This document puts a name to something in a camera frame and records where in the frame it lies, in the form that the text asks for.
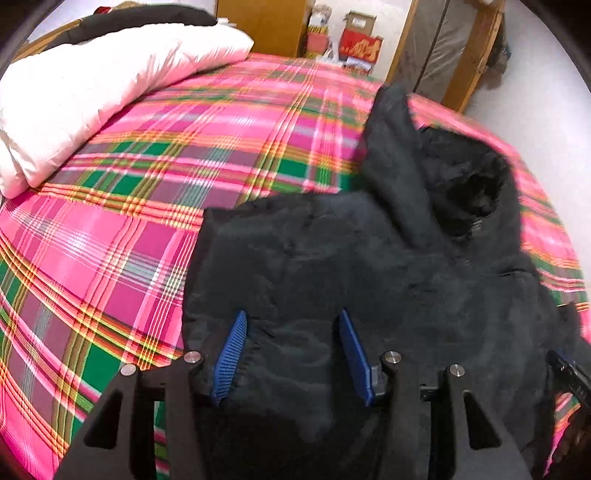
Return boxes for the black padded jacket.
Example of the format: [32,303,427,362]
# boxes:
[182,86,590,479]

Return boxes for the pink plaid bed sheet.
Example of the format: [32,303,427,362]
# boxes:
[1,55,590,479]

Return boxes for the red gift box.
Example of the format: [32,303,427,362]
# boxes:
[339,28,383,65]

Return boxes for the white folded duvet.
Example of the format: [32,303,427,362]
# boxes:
[1,23,253,199]

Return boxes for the stacked colourful boxes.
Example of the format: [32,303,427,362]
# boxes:
[304,4,332,58]

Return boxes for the cardboard box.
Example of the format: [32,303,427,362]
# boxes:
[344,11,377,36]

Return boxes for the wooden wardrobe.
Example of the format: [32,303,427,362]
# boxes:
[215,0,315,58]

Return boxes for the black garment on pillow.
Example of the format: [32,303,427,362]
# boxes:
[45,4,217,50]

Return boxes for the wooden headboard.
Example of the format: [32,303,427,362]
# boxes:
[10,19,81,63]

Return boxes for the plush toy with red hat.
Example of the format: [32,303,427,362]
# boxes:
[93,1,141,15]

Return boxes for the wooden door frame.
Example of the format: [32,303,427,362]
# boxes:
[386,0,506,113]

